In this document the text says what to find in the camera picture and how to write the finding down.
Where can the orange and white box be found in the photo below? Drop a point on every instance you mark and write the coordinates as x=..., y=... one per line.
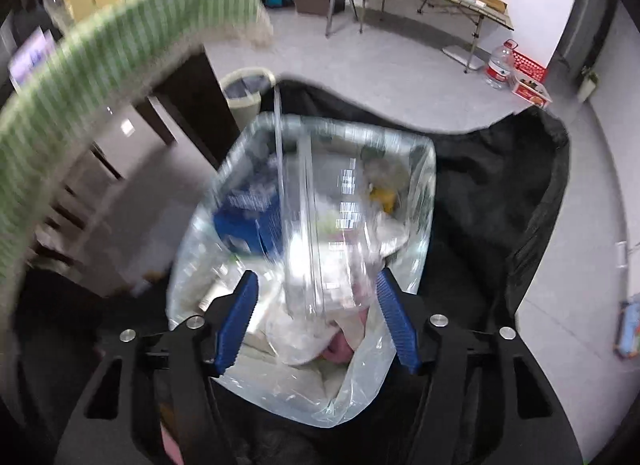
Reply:
x=532, y=92

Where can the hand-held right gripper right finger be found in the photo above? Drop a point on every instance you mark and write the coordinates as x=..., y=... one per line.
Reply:
x=397, y=325

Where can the pink cloth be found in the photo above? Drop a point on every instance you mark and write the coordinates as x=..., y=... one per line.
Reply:
x=345, y=350

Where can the clear plastic container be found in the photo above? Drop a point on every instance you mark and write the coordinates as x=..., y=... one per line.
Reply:
x=305, y=245

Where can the dark blue box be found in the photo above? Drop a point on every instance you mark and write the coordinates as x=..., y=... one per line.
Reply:
x=245, y=230

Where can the dark wooden table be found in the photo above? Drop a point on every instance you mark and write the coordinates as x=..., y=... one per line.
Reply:
x=200, y=95

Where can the large water bottle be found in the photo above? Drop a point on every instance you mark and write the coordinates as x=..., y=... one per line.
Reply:
x=500, y=70

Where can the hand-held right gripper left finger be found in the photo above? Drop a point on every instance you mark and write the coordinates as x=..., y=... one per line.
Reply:
x=240, y=315

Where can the folding table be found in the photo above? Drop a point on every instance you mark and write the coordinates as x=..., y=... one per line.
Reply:
x=450, y=5

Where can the yellow snack packet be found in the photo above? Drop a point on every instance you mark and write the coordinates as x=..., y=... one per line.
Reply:
x=384, y=196

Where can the small beige trash can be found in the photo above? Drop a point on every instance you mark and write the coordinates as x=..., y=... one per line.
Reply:
x=240, y=110

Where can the red plastic basket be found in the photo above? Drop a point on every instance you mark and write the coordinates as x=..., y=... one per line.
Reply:
x=530, y=65

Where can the clear plastic trash bag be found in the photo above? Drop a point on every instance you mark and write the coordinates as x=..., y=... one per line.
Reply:
x=200, y=255

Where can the green checkered tablecloth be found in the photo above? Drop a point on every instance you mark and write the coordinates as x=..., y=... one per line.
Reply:
x=125, y=30

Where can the black bin bag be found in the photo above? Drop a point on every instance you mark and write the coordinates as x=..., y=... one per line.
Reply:
x=475, y=195

